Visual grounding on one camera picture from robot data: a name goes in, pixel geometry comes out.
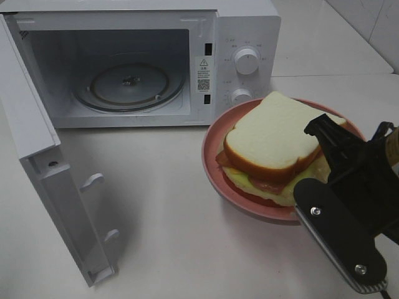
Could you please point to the white bread sandwich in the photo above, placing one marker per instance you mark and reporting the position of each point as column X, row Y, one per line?
column 266, row 152

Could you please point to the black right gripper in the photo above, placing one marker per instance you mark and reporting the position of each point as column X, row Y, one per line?
column 362, row 175

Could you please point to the pink round plate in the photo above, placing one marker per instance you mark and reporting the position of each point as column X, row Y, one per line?
column 213, row 144

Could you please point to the white warning label sticker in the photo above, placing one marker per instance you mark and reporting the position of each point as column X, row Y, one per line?
column 204, row 67

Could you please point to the white microwave oven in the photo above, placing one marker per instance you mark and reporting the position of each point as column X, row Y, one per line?
column 57, row 37

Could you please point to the glass microwave turntable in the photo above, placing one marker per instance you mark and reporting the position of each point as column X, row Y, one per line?
column 130, row 82

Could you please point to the white microwave door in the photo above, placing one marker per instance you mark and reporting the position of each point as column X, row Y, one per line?
column 39, row 152

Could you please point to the white upper power knob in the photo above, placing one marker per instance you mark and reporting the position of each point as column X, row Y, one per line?
column 246, row 60

